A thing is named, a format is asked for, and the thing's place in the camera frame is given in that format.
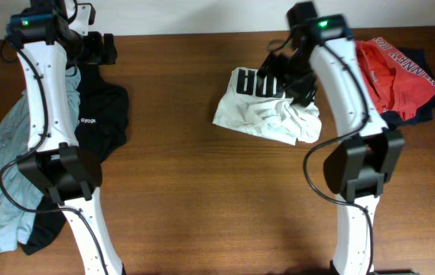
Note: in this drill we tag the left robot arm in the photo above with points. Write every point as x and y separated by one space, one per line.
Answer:
49 37

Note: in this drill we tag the black t-shirt white logo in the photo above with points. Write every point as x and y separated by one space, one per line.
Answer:
101 129

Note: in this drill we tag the navy folded garment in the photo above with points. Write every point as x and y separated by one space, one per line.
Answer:
425 112

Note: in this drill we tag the red folded shirt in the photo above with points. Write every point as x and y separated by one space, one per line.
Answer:
394 81

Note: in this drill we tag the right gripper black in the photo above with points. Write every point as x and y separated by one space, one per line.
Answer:
301 92

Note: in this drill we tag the white t-shirt black print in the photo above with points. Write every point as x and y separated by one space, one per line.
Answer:
259 107

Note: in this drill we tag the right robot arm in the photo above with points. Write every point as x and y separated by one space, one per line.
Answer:
366 149

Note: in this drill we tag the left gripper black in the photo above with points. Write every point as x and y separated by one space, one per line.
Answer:
95 57

